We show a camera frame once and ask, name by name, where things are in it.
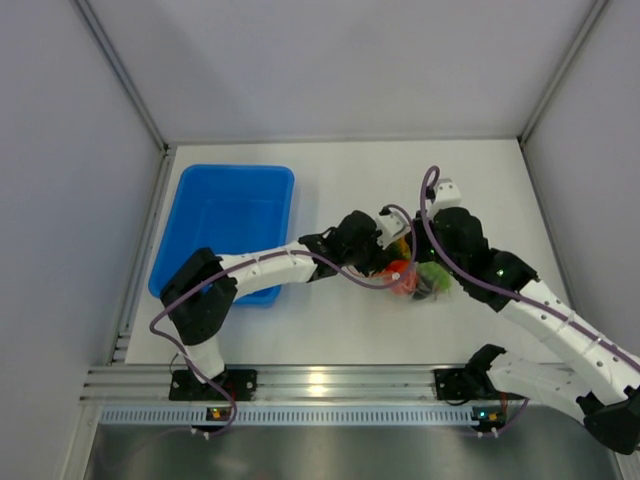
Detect aluminium mounting rail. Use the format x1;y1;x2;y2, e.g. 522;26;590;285
79;363;481;404

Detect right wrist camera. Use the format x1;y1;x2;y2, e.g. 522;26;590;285
427;178;461;219

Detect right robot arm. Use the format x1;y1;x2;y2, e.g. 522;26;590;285
413;207;639;455

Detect fake red chili pepper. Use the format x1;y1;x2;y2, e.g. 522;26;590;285
380;260;418;296

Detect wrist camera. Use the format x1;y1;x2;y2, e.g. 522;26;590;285
375;205;411;249
427;178;461;219

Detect slotted cable duct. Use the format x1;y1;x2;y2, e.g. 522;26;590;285
100;406;486;427

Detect clear zip top bag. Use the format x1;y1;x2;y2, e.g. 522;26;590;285
345;239;453;301

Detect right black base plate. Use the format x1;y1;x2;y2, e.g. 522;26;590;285
434;367;500;403

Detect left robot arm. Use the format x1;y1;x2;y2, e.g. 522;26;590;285
160;208;409;400

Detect purple cable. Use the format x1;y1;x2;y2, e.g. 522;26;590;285
149;203;416;436
419;166;640;434

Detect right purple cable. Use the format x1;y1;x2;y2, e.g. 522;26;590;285
419;166;640;434

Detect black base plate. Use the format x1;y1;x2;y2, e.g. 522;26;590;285
168;367;259;404
434;367;500;403

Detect fake dark eggplant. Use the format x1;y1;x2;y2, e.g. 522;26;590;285
410;282;440;301

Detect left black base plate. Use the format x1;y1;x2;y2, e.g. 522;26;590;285
168;367;259;404

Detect fake green grapes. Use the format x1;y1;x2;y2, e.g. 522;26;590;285
417;262;452;295

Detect blue plastic bin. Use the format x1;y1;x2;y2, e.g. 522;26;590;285
148;164;295;297

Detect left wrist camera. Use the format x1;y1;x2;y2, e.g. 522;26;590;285
375;205;411;249

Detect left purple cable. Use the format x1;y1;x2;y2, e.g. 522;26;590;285
149;203;416;436

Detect fake pineapple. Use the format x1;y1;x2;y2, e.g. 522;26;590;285
388;238;411;261

